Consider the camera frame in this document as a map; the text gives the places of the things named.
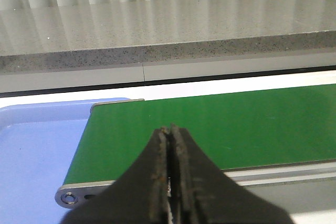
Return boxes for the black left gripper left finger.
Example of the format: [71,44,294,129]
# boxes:
[61,129,169,223]

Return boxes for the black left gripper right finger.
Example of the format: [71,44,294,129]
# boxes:
[168,125,293,223]

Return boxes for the green conveyor belt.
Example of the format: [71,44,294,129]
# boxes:
[55,84,335,208]

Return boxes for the blue plastic tray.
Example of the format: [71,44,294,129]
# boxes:
[0,97,132,224]

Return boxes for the grey speckled stone counter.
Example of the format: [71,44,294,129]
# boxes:
[1,0,335,74]

